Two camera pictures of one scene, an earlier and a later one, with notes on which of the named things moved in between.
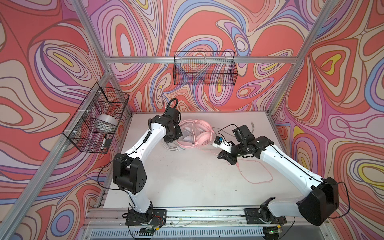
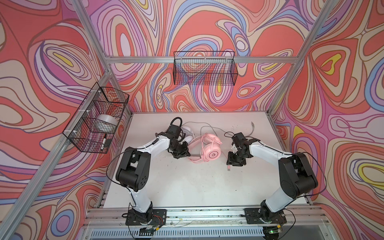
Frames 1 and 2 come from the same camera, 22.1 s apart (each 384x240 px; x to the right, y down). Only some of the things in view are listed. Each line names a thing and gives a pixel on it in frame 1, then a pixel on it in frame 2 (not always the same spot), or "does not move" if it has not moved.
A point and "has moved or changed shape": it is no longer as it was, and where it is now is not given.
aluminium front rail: [117, 217] does not move
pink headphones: [201, 133] has moved or changed shape
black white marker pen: [103, 142] does not move
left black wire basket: [95, 122] does not move
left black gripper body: [175, 134] to [179, 150]
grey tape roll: [106, 123] does not move
